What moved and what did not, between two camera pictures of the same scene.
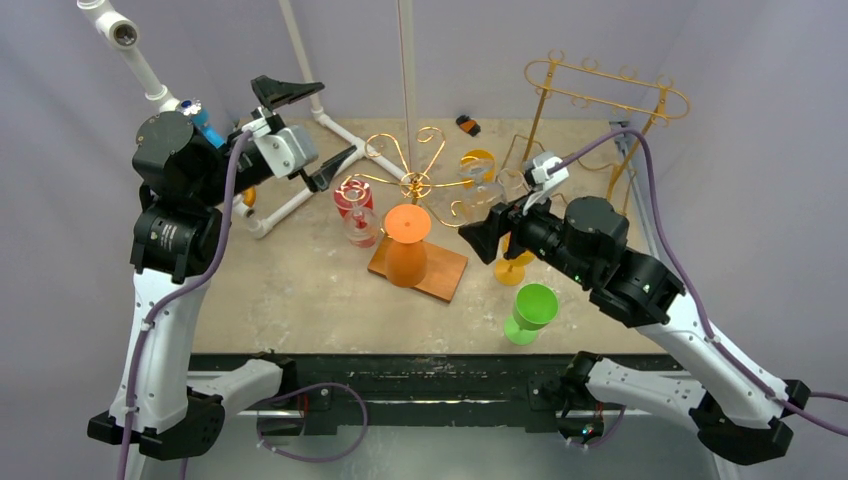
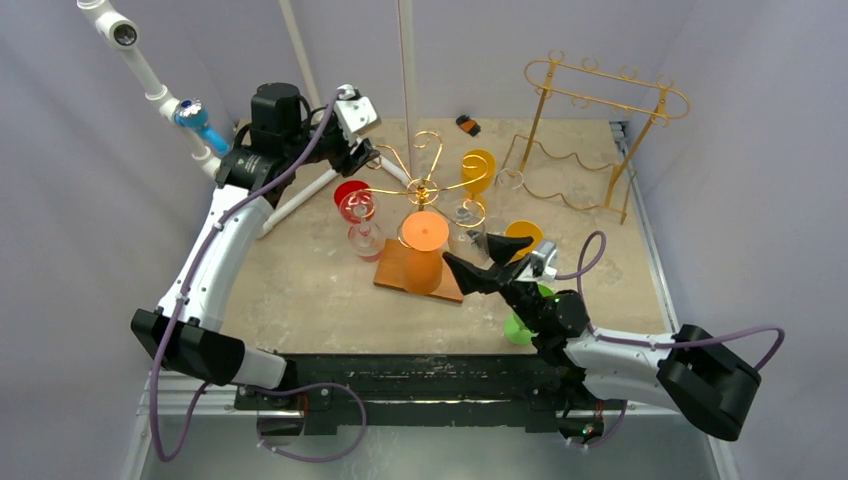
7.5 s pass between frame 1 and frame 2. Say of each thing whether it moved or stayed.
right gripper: moved
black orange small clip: stayed
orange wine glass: moved
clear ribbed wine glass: moved
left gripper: moved
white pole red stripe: stayed
